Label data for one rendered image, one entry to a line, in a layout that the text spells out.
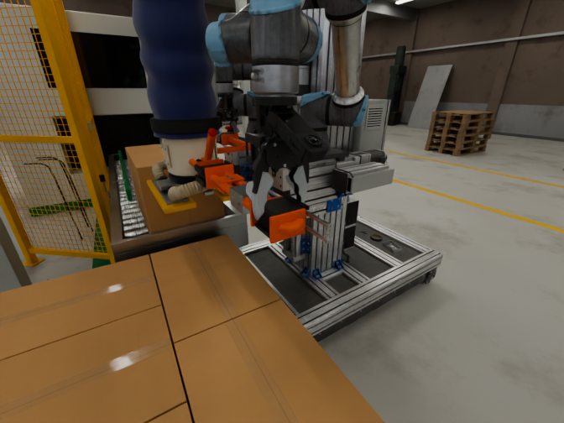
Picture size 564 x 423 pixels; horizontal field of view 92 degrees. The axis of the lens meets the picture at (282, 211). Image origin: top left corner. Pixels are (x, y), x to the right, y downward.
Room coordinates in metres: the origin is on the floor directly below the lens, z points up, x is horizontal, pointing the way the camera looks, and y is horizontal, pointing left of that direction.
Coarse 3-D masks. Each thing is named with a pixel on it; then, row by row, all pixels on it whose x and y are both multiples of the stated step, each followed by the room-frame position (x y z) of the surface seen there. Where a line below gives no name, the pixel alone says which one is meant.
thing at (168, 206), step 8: (152, 184) 0.99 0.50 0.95; (152, 192) 0.93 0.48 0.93; (160, 192) 0.88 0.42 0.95; (160, 200) 0.82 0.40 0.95; (168, 200) 0.81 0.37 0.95; (184, 200) 0.81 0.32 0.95; (192, 200) 0.82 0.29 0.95; (168, 208) 0.76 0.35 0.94; (176, 208) 0.77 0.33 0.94; (184, 208) 0.78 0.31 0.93
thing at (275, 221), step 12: (276, 204) 0.47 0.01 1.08; (288, 204) 0.47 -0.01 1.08; (252, 216) 0.47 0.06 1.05; (264, 216) 0.45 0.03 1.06; (276, 216) 0.42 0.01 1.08; (288, 216) 0.43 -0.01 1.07; (300, 216) 0.44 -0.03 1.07; (264, 228) 0.45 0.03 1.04; (276, 228) 0.41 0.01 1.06; (276, 240) 0.41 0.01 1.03
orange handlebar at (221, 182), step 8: (240, 144) 1.21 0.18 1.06; (248, 144) 1.14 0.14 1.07; (224, 152) 1.07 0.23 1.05; (192, 160) 0.87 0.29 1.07; (216, 176) 0.69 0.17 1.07; (224, 176) 0.68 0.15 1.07; (232, 176) 0.68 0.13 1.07; (240, 176) 0.68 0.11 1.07; (216, 184) 0.67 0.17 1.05; (224, 184) 0.63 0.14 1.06; (232, 184) 0.69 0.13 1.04; (240, 184) 0.64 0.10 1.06; (224, 192) 0.63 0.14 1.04; (248, 200) 0.53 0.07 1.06; (248, 208) 0.51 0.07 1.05; (288, 224) 0.42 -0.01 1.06; (296, 224) 0.42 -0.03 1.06; (304, 224) 0.43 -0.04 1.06; (280, 232) 0.42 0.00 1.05; (288, 232) 0.41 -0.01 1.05; (296, 232) 0.42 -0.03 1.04
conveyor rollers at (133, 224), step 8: (120, 168) 2.73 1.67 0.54; (128, 168) 2.71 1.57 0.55; (120, 176) 2.42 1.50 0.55; (128, 176) 2.45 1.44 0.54; (120, 184) 2.19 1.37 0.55; (120, 192) 2.02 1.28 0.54; (120, 200) 1.86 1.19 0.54; (136, 200) 1.84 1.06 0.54; (128, 208) 1.67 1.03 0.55; (136, 208) 1.68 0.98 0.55; (128, 216) 1.57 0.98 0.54; (136, 216) 1.59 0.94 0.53; (128, 224) 1.44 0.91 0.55; (136, 224) 1.44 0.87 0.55; (144, 224) 1.45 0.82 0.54; (128, 232) 1.34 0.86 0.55; (136, 232) 1.35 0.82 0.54; (144, 232) 1.36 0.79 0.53
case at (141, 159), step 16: (160, 144) 1.80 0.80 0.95; (128, 160) 1.63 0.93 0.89; (144, 160) 1.36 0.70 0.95; (160, 160) 1.36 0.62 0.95; (144, 176) 1.23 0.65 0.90; (144, 192) 1.23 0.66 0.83; (144, 208) 1.25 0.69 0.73; (160, 208) 1.26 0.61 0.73; (192, 208) 1.34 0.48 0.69; (208, 208) 1.39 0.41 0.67; (160, 224) 1.25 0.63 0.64; (176, 224) 1.29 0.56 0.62
